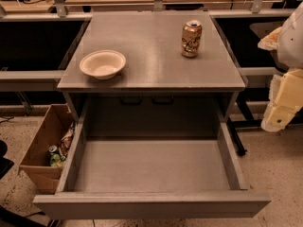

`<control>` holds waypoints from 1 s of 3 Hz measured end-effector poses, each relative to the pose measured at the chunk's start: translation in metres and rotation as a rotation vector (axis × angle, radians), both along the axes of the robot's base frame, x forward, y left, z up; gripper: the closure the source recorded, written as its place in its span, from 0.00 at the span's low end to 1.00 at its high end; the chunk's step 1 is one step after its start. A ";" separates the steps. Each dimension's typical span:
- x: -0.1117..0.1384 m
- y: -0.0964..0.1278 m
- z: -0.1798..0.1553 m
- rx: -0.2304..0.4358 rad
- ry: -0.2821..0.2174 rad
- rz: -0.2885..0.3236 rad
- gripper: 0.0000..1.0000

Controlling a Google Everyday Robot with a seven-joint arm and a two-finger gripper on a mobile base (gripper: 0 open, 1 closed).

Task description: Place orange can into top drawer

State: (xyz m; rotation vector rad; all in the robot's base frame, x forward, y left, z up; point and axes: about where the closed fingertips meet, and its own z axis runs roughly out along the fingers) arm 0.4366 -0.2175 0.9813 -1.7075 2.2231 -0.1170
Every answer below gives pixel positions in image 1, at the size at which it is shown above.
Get grey open top drawer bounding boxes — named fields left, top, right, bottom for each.
left=34, top=96, right=270, bottom=219

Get crumpled snack bag in box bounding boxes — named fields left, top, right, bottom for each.
left=59, top=128, right=74, bottom=157

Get orange soda can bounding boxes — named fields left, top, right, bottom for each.
left=181, top=20, right=202, bottom=58

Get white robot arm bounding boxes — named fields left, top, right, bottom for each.
left=258, top=3, right=303, bottom=132

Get green can in box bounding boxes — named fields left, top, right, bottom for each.
left=48, top=145, right=66, bottom=167

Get white paper bowl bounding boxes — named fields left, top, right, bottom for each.
left=80, top=50, right=126, bottom=79

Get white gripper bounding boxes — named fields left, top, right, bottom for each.
left=258, top=26, right=303, bottom=132

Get brown cardboard box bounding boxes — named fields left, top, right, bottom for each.
left=19, top=104, right=73, bottom=193

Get grey cabinet with top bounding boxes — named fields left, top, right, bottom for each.
left=58, top=11, right=245, bottom=119

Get black object at left edge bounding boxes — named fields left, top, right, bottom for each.
left=0, top=140, right=14, bottom=179

